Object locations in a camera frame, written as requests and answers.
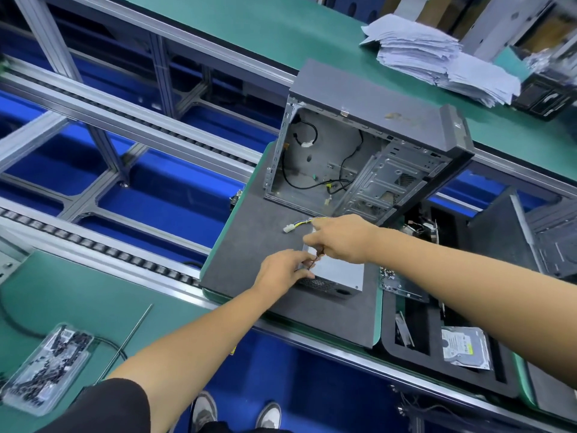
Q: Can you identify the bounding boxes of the person's left hand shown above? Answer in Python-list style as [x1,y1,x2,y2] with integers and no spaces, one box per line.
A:
[251,248,317,305]

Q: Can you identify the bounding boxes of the person's right hand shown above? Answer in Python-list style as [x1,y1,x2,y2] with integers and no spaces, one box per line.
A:
[301,213,385,266]

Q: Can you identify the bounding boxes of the silver optical drive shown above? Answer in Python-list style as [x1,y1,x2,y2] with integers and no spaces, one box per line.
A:
[305,245,367,292]

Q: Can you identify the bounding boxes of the power supply circuit board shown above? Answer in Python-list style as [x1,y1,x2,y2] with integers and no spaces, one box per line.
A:
[282,217,319,236]

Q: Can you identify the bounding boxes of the silver power supply unit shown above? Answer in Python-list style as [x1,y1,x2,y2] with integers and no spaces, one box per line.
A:
[298,275,364,296]

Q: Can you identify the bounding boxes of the person's left forearm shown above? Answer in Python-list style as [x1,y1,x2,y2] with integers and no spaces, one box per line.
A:
[106,286,276,433]

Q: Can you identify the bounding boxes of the person's right forearm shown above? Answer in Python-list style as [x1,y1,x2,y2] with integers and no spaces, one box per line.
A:
[368,228,577,388]

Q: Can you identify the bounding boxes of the person's right shoe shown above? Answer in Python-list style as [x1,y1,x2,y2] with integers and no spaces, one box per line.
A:
[255,401,284,432]

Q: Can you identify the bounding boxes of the person's shoe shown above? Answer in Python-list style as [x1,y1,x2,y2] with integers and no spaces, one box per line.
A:
[255,401,284,432]
[189,390,220,433]

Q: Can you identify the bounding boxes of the person's left shoe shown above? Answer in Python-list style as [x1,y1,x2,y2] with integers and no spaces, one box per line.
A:
[189,390,220,433]

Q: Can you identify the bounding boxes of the person's black trousers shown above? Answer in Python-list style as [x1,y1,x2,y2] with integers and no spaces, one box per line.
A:
[194,419,294,433]

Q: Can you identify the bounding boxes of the person's black shirt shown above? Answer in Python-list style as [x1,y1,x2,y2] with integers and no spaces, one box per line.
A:
[36,378,153,433]

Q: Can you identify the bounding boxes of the clear plastic tray with screws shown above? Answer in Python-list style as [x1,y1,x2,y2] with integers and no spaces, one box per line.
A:
[379,266,431,304]

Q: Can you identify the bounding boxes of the processor cooler with fan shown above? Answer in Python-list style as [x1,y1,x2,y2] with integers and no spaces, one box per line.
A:
[403,218,441,245]

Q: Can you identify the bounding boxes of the black foam tray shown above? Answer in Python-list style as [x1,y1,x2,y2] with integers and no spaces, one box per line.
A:
[379,204,542,401]

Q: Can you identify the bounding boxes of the grey computer tower case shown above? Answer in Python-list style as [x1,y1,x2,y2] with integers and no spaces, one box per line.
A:
[527,197,577,283]
[261,58,476,227]

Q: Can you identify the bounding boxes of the dark grey case side panel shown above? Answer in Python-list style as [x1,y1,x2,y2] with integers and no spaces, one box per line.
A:
[466,186,553,278]

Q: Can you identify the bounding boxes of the silver hard drive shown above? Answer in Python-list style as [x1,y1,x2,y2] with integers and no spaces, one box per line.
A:
[441,325,493,372]

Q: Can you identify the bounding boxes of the stack of white papers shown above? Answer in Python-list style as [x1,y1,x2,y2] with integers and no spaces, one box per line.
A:
[359,13,523,110]

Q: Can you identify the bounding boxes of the black cardboard box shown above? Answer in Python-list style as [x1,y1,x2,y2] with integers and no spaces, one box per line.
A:
[511,71,577,121]

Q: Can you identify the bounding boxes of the clear plastic screw box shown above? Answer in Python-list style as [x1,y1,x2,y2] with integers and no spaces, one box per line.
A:
[0,322,97,419]

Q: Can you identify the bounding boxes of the black electric screwdriver with cable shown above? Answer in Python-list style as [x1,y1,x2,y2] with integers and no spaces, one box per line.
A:
[0,293,155,386]

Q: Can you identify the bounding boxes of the aluminium conveyor frame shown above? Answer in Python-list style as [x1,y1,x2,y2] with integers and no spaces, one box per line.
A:
[0,0,577,433]

